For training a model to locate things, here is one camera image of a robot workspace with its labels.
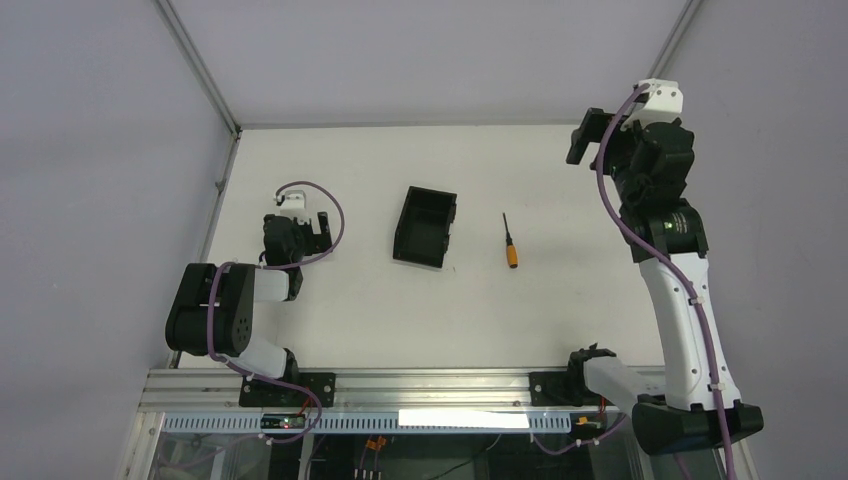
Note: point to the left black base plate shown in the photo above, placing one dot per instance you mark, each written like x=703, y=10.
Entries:
x=260, y=394

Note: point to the left aluminium frame post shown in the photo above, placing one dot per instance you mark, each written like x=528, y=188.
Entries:
x=193, y=58

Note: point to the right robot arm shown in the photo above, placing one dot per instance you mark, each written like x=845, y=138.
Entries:
x=699, y=407

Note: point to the white slotted cable duct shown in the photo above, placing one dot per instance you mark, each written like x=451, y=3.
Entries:
x=405, y=421

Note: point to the small electronics board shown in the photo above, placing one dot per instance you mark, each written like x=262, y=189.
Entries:
x=283, y=422

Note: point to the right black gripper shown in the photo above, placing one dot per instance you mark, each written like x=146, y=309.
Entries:
x=589, y=134

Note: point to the orange handle screwdriver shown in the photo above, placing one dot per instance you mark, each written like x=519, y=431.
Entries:
x=510, y=251

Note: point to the right aluminium frame post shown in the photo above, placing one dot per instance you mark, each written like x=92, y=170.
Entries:
x=676, y=40

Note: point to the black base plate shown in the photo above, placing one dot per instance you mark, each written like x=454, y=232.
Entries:
x=260, y=394
x=568, y=388

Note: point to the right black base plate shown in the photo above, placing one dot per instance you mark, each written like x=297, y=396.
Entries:
x=568, y=388

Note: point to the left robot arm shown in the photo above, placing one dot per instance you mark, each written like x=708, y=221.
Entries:
x=212, y=313

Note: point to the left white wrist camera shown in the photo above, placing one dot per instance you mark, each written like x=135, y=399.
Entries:
x=292, y=204

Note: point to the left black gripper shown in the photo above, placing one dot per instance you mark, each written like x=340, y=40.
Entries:
x=315, y=235

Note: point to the black plastic bin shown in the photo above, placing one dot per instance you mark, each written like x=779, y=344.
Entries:
x=422, y=234

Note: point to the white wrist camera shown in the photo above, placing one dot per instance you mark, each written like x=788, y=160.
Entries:
x=658, y=101
x=292, y=204

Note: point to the aluminium frame post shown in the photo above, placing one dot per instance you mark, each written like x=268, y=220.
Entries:
x=193, y=58
x=676, y=40

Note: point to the aluminium front rail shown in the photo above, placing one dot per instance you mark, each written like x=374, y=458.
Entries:
x=219, y=390

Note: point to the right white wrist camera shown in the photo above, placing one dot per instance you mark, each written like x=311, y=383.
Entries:
x=658, y=101

